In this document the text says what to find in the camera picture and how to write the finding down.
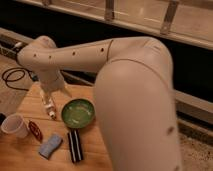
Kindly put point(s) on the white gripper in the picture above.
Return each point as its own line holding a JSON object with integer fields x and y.
{"x": 51, "y": 85}

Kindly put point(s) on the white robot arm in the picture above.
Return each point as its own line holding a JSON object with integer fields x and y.
{"x": 133, "y": 95}

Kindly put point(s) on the white squeeze bottle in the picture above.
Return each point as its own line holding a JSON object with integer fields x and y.
{"x": 49, "y": 104}

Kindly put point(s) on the green bowl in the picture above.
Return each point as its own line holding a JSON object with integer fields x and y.
{"x": 78, "y": 113}

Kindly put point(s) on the red brown oval object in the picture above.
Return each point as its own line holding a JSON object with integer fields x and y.
{"x": 35, "y": 131}

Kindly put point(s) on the translucent plastic cup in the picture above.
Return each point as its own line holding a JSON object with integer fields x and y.
{"x": 14, "y": 124}

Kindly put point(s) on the black white striped block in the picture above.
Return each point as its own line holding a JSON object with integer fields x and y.
{"x": 75, "y": 146}

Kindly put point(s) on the blue sponge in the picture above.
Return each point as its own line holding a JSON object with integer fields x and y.
{"x": 47, "y": 148}

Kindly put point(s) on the white wall plug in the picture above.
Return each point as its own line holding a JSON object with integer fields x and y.
{"x": 18, "y": 45}

